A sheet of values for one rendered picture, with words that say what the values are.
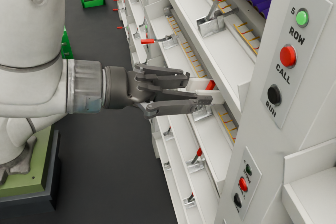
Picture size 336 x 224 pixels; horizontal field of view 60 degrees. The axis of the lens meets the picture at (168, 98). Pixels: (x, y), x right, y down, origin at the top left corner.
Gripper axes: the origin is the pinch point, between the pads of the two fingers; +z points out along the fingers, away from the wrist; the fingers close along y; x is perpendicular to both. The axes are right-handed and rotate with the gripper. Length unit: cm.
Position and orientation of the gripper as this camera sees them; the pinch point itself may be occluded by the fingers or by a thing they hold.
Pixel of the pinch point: (207, 91)
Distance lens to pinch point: 57.7
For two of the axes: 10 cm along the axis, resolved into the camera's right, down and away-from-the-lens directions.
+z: 9.4, 0.2, 3.4
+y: 2.4, 6.7, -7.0
